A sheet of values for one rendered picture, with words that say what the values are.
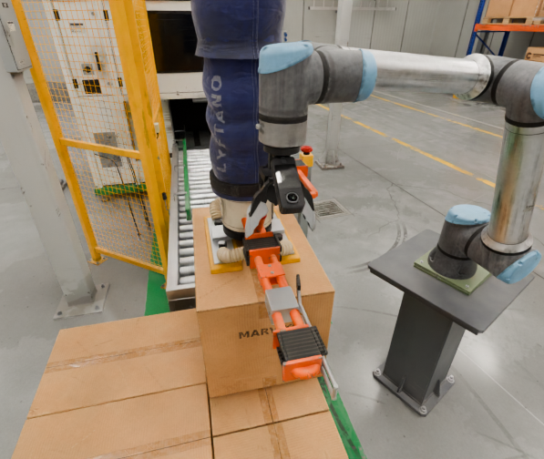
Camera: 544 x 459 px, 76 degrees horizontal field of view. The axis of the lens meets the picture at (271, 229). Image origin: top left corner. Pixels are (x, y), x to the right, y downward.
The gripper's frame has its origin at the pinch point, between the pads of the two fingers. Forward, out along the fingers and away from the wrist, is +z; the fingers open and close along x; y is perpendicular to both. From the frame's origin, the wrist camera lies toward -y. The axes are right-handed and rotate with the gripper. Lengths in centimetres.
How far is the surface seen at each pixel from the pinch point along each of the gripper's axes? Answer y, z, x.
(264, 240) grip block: 18.1, 12.4, -0.4
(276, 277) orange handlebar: 3.7, 14.1, -0.3
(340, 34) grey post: 349, -32, -158
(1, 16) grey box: 136, -40, 91
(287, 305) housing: -7.6, 13.0, 0.1
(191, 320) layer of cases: 54, 73, 24
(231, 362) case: 10, 51, 11
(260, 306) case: 9.9, 28.9, 2.5
